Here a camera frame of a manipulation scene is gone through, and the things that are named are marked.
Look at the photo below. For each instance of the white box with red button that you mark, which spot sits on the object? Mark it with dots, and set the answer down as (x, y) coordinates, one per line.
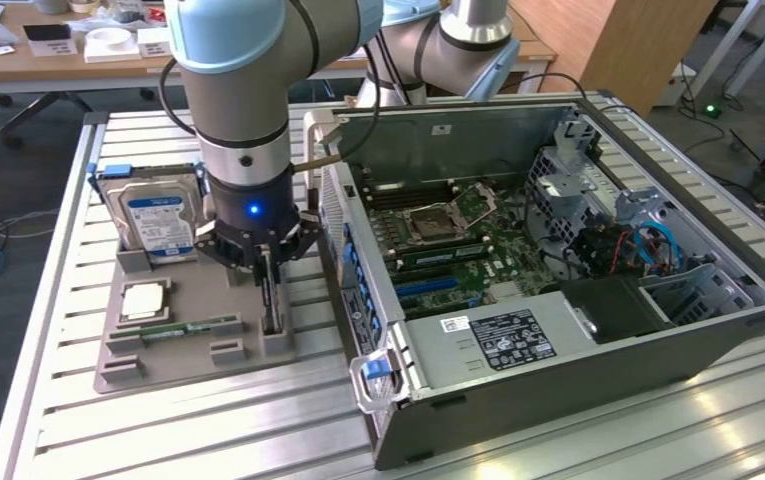
(681, 87)

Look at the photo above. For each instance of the hard disk with blue label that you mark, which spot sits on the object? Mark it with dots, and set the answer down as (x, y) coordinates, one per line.
(155, 220)

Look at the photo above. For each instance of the black topped white box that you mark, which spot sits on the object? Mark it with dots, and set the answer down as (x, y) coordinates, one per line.
(49, 40)

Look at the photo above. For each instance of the silver disk bay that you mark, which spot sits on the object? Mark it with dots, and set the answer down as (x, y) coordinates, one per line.
(696, 295)

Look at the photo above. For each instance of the grey open PC case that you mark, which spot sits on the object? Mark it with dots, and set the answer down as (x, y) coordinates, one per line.
(556, 400)

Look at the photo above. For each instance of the black office chair base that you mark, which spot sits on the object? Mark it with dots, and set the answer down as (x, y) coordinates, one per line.
(35, 107)

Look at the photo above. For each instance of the black graphics card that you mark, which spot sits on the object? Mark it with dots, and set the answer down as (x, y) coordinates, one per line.
(270, 310)

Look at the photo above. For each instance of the green motherboard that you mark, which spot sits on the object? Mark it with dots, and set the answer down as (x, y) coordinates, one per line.
(489, 270)

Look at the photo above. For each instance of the blue expansion slot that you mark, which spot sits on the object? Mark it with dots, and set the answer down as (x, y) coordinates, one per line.
(425, 286)

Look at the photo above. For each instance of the grey parts rack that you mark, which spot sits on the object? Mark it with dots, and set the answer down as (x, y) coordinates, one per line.
(202, 310)

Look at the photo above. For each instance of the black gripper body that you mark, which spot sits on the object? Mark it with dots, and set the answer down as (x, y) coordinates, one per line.
(251, 205)

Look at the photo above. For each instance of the grey power supply unit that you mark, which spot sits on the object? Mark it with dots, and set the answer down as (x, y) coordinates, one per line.
(442, 360)

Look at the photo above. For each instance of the white tape roll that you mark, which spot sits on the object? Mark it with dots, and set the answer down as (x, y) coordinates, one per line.
(110, 37)

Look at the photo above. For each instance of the white table frame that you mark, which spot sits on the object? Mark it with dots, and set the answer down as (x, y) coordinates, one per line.
(758, 50)

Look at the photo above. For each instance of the flat white box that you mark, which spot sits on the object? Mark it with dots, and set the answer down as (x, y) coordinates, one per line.
(111, 56)

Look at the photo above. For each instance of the dark bag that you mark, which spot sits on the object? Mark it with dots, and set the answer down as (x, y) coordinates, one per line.
(129, 12)

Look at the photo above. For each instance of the wooden cabinet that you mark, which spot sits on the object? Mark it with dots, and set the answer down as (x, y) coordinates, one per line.
(636, 50)

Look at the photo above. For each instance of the blue disk carrier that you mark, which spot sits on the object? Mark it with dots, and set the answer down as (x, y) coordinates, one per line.
(115, 171)

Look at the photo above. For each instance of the white labelled box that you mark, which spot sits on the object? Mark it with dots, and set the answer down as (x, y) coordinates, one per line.
(154, 42)

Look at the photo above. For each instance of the silver CPU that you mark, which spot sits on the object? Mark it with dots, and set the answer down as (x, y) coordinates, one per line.
(141, 302)

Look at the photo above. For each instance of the white chipset heatsink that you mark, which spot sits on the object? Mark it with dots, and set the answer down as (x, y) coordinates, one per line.
(506, 293)

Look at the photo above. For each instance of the black device with green light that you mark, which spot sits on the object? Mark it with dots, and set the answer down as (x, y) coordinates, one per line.
(710, 109)

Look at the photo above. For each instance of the silver metal drive cage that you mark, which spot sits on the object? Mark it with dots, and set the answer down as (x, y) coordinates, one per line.
(556, 200)

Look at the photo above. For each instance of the silver socket cover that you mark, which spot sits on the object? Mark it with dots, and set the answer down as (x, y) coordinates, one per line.
(476, 202)

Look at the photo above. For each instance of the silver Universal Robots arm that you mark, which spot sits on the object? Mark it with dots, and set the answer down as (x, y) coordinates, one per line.
(242, 100)

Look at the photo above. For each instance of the CPU socket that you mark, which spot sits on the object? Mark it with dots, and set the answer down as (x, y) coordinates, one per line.
(432, 225)

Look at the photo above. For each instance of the red packet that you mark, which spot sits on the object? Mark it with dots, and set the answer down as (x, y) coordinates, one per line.
(157, 17)

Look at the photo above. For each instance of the beige tape roll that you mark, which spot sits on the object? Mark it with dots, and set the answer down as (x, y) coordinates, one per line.
(83, 6)

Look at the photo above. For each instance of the blue case latch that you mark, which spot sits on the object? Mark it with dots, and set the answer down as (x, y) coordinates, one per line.
(376, 369)

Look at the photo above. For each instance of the grey cup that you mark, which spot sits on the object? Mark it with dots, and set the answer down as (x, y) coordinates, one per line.
(51, 6)

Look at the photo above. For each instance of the loose green RAM stick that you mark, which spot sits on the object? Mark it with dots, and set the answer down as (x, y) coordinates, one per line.
(169, 330)

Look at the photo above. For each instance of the wooden desk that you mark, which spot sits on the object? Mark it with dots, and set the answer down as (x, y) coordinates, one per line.
(342, 70)
(55, 70)

